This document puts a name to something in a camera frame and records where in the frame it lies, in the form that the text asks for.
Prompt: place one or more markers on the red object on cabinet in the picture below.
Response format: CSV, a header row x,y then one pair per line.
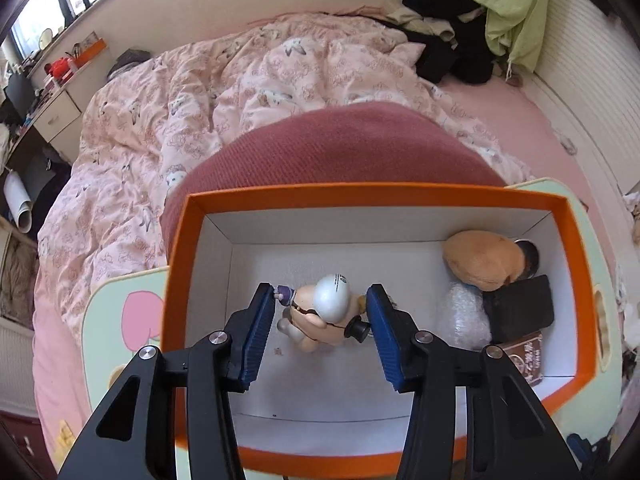
x,y
59,67

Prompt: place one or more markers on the red knitted cushion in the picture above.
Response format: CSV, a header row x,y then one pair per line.
x,y
350,145

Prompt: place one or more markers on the brown plush toy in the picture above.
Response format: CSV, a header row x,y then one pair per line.
x,y
480,260

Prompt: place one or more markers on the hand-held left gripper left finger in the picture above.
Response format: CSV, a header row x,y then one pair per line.
x,y
257,340

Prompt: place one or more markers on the brown printed packet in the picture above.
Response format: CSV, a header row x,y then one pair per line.
x,y
525,357

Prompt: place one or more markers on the orange cardboard box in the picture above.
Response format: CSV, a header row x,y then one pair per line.
x,y
350,195

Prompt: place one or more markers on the black rectangular case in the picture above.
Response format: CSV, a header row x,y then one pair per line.
x,y
520,310

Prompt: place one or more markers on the grey cloth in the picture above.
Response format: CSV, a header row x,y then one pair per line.
x,y
127,62

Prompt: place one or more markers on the green cartoon desktop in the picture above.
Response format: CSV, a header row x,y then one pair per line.
x,y
105,330

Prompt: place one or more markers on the white rolled paper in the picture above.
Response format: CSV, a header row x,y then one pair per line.
x,y
17,200

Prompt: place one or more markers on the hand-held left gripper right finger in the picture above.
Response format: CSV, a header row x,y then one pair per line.
x,y
387,345

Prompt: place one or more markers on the black monitor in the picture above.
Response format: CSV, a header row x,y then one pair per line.
x,y
19,92

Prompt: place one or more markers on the orange sill container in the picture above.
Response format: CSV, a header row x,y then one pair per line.
x,y
90,54

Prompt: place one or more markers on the white drawer cabinet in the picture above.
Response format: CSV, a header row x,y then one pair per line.
x,y
57,112

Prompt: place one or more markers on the white slatted wardrobe door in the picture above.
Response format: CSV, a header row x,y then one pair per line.
x,y
590,60

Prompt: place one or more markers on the pink printed blanket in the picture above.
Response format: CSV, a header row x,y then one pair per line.
x,y
200,110

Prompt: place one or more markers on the light green hanging cloth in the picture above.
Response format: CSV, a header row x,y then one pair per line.
x,y
515,10

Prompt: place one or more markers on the pile of black clothes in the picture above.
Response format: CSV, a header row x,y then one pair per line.
x,y
450,25

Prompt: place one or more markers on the clear bubble wrap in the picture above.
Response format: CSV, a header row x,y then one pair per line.
x,y
460,320

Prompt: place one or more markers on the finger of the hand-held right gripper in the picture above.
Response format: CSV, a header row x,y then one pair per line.
x,y
582,446

